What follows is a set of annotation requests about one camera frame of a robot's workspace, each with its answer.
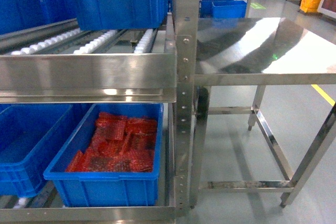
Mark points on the blue bin with red bags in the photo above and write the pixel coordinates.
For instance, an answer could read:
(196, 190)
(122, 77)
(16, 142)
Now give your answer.
(106, 189)

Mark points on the blue bin upper shelf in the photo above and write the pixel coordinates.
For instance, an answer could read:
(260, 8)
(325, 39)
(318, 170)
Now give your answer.
(118, 3)

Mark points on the blue bin shelf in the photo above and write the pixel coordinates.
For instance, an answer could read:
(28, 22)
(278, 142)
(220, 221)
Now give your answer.
(118, 3)
(31, 136)

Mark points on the blue bin bottom shelf middle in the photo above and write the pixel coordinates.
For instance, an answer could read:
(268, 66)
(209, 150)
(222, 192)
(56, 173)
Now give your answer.
(31, 136)

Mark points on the red bubble wrap bags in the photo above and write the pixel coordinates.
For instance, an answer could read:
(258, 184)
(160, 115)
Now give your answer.
(119, 144)

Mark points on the stainless steel side table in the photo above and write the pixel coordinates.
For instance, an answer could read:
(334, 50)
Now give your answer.
(259, 52)

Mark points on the stainless steel flow rack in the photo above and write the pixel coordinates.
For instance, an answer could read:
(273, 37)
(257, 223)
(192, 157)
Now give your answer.
(111, 78)

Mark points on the yellow mop bucket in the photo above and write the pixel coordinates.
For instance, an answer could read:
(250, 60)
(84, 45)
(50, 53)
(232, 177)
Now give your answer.
(309, 6)

